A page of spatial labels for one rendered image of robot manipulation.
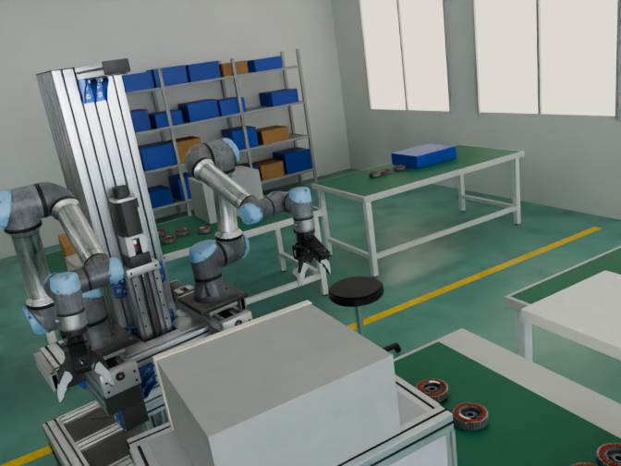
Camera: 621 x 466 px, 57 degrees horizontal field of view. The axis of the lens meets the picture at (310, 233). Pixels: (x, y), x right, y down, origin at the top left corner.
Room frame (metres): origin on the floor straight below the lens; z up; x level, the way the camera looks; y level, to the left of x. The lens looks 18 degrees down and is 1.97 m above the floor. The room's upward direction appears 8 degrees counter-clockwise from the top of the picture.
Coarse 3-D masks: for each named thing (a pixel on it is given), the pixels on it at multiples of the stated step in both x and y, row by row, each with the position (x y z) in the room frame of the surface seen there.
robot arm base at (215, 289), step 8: (200, 280) 2.23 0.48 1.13; (208, 280) 2.22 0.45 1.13; (216, 280) 2.23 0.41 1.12; (224, 280) 2.27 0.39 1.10; (200, 288) 2.22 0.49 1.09; (208, 288) 2.21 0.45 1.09; (216, 288) 2.22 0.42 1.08; (224, 288) 2.24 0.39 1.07; (200, 296) 2.21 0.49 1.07; (208, 296) 2.21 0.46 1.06; (216, 296) 2.21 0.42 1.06; (224, 296) 2.23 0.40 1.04
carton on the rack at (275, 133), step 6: (276, 126) 8.58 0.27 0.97; (282, 126) 8.48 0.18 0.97; (258, 132) 8.30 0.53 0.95; (264, 132) 8.21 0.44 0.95; (270, 132) 8.25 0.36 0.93; (276, 132) 8.29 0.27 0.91; (282, 132) 8.33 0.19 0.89; (258, 138) 8.33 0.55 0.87; (264, 138) 8.20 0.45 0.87; (270, 138) 8.24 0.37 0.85; (276, 138) 8.28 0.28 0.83; (282, 138) 8.32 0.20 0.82; (288, 138) 8.37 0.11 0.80
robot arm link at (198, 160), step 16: (192, 160) 2.18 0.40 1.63; (208, 160) 2.19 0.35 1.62; (192, 176) 2.18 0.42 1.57; (208, 176) 2.12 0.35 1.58; (224, 176) 2.11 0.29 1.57; (224, 192) 2.06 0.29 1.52; (240, 192) 2.02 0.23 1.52; (240, 208) 1.96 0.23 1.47; (256, 208) 1.95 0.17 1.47; (272, 208) 1.99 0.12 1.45
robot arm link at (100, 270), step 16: (48, 192) 1.87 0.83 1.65; (64, 192) 1.88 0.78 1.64; (48, 208) 1.86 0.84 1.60; (64, 208) 1.83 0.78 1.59; (80, 208) 1.89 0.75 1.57; (64, 224) 1.79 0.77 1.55; (80, 224) 1.77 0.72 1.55; (80, 240) 1.72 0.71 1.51; (96, 240) 1.73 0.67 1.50; (80, 256) 1.68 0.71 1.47; (96, 256) 1.66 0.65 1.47; (96, 272) 1.61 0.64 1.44; (112, 272) 1.63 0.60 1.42
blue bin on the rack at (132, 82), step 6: (144, 72) 7.51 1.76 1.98; (150, 72) 7.54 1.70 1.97; (126, 78) 7.40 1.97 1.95; (132, 78) 7.44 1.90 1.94; (138, 78) 7.47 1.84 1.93; (144, 78) 7.50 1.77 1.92; (150, 78) 7.53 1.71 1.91; (126, 84) 7.39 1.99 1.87; (132, 84) 7.43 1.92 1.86; (138, 84) 7.46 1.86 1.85; (144, 84) 7.49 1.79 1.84; (150, 84) 7.53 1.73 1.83; (126, 90) 7.38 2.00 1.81; (132, 90) 7.42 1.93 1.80; (138, 90) 7.45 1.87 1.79
